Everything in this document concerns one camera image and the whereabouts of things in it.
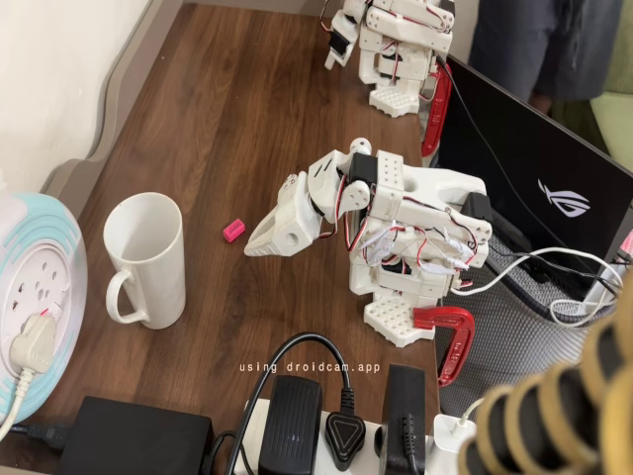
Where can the tan black striped object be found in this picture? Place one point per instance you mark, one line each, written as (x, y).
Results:
(544, 420)

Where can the black power brick connector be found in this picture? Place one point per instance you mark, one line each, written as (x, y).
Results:
(44, 434)

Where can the white leader robot arm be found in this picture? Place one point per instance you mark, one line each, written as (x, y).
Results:
(395, 29)

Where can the white power strip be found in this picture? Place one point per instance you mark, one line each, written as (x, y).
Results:
(371, 420)

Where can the green sofa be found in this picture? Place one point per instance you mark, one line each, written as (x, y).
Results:
(618, 49)

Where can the white ceramic mug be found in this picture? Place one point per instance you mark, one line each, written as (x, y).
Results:
(158, 277)

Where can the black ribbed power adapter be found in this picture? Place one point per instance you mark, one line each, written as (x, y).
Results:
(292, 420)

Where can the white USB charger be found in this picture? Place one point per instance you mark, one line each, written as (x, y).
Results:
(447, 440)

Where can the red C-clamp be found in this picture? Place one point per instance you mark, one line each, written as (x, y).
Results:
(457, 341)
(437, 114)

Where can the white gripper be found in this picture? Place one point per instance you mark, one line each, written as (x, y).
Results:
(283, 232)

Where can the black ROG laptop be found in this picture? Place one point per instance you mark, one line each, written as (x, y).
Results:
(519, 148)

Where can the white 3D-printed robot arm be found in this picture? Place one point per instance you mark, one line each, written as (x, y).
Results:
(425, 183)

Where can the small pink block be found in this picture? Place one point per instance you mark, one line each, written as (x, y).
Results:
(234, 230)

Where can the person in dark shorts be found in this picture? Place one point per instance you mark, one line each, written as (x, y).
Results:
(524, 44)

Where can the black tall power adapter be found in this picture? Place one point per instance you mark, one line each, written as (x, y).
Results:
(403, 396)

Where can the pink patterned object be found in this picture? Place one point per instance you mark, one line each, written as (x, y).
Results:
(628, 245)

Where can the black flat power brick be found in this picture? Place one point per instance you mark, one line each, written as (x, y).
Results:
(133, 440)

